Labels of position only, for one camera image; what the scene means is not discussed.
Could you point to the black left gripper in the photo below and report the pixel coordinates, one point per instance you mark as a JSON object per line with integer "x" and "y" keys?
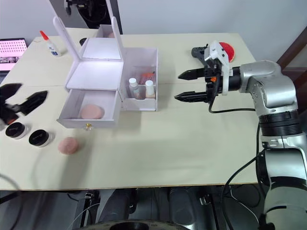
{"x": 9, "y": 112}

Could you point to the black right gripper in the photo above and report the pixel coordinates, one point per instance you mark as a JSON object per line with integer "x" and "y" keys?
{"x": 212, "y": 72}

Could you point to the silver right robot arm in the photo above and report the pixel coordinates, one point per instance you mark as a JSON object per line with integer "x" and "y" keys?
{"x": 271, "y": 86}

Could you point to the red brown brush set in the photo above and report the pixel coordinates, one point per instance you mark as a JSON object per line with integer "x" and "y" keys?
{"x": 147, "y": 76}

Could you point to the white organizer drawer gold knob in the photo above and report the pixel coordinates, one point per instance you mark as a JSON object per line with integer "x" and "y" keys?
{"x": 69, "y": 117}

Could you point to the pink round makeup sponge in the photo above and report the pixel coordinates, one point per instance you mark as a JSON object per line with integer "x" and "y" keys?
{"x": 92, "y": 112}
{"x": 70, "y": 145}

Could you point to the white makeup organizer with mirror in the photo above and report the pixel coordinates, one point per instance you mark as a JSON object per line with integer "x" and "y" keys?
{"x": 96, "y": 74}

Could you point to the black lid compact jar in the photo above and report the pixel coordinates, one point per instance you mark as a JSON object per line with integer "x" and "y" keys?
{"x": 39, "y": 138}
{"x": 15, "y": 130}

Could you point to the white cap foundation bottle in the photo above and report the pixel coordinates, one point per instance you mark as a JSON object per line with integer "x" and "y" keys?
{"x": 133, "y": 86}
{"x": 149, "y": 88}

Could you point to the laptop with pink screen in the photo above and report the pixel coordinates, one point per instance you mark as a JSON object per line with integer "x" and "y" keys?
{"x": 12, "y": 54}

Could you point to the red round disc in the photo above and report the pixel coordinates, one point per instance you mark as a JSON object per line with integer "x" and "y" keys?
{"x": 229, "y": 51}

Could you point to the white glue bottle orange tip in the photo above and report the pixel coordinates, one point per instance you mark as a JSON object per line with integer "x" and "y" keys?
{"x": 51, "y": 46}

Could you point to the black equipment behind table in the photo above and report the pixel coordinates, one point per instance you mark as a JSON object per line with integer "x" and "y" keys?
{"x": 91, "y": 12}

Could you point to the dark rounded shape under table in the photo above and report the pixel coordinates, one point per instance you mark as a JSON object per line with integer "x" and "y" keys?
{"x": 117, "y": 206}
{"x": 183, "y": 204}

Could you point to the dark round base under table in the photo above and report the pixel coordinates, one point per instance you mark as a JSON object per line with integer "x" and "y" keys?
{"x": 141, "y": 225}

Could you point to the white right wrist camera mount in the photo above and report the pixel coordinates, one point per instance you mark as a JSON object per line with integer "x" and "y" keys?
{"x": 219, "y": 54}

